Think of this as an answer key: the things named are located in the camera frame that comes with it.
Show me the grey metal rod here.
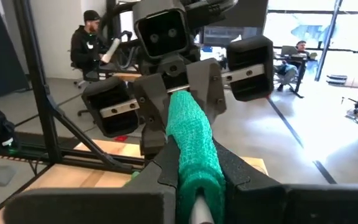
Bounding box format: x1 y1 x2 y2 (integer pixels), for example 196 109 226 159
188 194 216 224

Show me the black metal rig frame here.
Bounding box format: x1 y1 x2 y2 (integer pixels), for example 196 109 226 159
12 0 146 175

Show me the black office chair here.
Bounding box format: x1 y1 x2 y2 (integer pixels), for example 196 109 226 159
70 60 117 90

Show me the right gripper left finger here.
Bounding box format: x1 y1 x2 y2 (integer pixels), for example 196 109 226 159
3 135 180 224

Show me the teal elastic bandage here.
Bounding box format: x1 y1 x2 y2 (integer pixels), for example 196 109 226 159
165 90 227 224

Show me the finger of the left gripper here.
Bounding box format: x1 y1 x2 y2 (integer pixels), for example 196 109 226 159
185 57 228 126
134 73 172 160

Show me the person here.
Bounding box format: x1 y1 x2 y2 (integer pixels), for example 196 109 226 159
275 39 319 93
70 9 119 77

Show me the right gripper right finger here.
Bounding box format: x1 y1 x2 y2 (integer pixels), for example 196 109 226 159
212 139 358 224

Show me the white foam roll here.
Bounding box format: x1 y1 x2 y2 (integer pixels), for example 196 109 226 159
100 37 122 64

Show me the grey laptop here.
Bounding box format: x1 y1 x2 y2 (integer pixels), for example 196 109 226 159
280 45 298 57

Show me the large black screen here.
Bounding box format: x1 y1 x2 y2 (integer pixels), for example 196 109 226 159
201 0 269 48

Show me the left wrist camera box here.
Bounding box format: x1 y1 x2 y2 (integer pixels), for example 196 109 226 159
132 0 193 60

